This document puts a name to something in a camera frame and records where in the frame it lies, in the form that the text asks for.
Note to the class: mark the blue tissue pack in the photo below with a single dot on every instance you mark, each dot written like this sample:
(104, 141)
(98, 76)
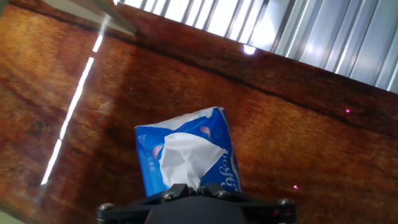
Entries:
(186, 155)

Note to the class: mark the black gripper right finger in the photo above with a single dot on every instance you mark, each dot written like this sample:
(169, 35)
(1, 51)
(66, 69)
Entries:
(267, 211)

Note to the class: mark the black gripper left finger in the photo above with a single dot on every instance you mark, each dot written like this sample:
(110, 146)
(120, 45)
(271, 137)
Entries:
(130, 210)

